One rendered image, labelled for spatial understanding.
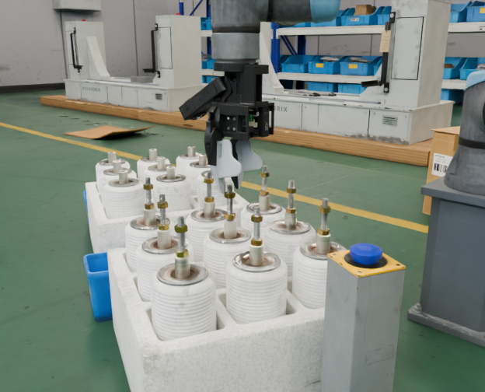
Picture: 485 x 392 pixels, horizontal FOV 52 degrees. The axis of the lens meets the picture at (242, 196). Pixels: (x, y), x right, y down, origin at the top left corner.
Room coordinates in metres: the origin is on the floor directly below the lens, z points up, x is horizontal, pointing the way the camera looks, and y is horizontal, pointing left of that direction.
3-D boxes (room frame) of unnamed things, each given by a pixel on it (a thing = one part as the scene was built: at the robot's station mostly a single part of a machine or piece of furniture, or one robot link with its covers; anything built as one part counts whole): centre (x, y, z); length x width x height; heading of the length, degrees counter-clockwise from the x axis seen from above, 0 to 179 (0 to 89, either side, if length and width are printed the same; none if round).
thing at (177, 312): (0.66, 0.09, 0.16); 0.10 x 0.10 x 0.18
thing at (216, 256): (0.82, 0.02, 0.16); 0.10 x 0.10 x 0.18
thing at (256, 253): (0.71, -0.02, 0.26); 0.02 x 0.02 x 0.03
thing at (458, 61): (5.35, -2.11, 0.36); 0.50 x 0.38 x 0.21; 137
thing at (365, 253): (0.57, -0.16, 0.32); 0.04 x 0.04 x 0.02
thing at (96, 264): (1.04, 0.20, 0.06); 0.30 x 0.11 x 0.12; 112
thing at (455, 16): (5.34, -2.11, 0.90); 0.50 x 0.38 x 0.21; 137
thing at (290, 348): (0.81, 0.02, 0.09); 0.39 x 0.39 x 0.18; 22
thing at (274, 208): (0.97, -0.04, 0.25); 0.08 x 0.08 x 0.01
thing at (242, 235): (0.82, 0.02, 0.25); 0.08 x 0.08 x 0.01
